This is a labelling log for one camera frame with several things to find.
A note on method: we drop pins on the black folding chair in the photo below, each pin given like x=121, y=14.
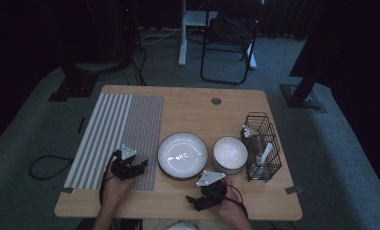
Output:
x=241, y=9

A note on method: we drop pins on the white desk frame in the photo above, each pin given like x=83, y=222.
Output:
x=183, y=48

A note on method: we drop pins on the person's left hand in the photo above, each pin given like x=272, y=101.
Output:
x=114, y=191

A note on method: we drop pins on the small white bowl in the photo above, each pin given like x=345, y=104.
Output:
x=183, y=155

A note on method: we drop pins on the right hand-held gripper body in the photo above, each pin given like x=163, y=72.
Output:
x=214, y=190

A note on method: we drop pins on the dark cloth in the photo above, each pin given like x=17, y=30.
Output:
x=232, y=28

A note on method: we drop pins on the grey striped placemat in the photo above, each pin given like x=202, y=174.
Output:
x=114, y=121

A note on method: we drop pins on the black curtain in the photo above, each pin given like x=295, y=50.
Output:
x=353, y=48

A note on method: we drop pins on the person's right hand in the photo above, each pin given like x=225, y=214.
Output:
x=230, y=207

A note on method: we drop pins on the round grey stand base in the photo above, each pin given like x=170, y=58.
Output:
x=95, y=66

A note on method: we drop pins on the black stand base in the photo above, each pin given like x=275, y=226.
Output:
x=72, y=86

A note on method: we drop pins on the black metal stand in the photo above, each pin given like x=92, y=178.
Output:
x=302, y=92

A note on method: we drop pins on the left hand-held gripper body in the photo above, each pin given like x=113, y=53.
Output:
x=123, y=167

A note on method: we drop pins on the dark pleated curtain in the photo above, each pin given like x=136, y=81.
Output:
x=283, y=19

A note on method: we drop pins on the person's light clothing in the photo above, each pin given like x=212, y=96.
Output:
x=159, y=225

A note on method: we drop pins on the white chopsticks pair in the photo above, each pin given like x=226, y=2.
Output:
x=245, y=128
x=251, y=133

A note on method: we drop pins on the grey tape piece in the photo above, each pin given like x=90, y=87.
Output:
x=293, y=190
x=68, y=190

